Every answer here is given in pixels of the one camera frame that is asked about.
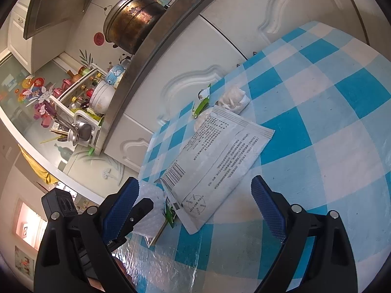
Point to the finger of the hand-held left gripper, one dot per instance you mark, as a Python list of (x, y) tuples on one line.
[(142, 212)]

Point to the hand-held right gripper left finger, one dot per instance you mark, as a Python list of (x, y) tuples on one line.
[(119, 215)]

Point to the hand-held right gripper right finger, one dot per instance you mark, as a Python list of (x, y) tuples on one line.
[(268, 212)]

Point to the clear bubble wrap sheet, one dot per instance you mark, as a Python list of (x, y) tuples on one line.
[(152, 216)]

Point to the small green wrapper scrap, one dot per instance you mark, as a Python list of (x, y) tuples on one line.
[(170, 216)]

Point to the white printed packet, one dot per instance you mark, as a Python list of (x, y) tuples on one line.
[(213, 164)]

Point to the white paper scrap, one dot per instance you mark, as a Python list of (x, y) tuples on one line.
[(202, 122)]

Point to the white tissue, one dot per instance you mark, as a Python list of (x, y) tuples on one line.
[(233, 99)]

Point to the green snack wrapper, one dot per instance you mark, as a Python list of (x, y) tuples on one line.
[(201, 106)]

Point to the person's left hand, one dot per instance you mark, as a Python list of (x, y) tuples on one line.
[(123, 273)]

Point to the yellow hanging cloth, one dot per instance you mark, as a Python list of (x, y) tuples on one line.
[(36, 166)]

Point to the frosted glass sliding door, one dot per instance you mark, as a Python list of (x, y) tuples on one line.
[(91, 166)]

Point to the white cabinet door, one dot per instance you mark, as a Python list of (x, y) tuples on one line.
[(275, 12), (131, 146), (183, 67)]

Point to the metal ladle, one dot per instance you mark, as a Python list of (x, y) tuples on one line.
[(82, 131)]

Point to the white plastic utensil rack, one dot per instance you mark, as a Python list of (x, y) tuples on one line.
[(88, 119)]

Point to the blue checked tablecloth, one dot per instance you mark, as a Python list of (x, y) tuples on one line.
[(305, 128)]

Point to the flower sticker cluster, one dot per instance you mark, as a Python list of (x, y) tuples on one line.
[(36, 97)]

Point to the stack of white bowls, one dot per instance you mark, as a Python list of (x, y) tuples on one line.
[(102, 97)]

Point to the row of condiment bottles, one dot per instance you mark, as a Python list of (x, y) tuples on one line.
[(84, 85)]

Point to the blue and white mug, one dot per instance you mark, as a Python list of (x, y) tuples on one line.
[(115, 74)]

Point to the stainless steel countertop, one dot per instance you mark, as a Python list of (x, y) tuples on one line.
[(146, 61)]

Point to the large brass pot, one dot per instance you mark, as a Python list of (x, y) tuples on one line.
[(134, 18)]

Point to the grey range hood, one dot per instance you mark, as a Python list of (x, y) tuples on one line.
[(58, 3)]

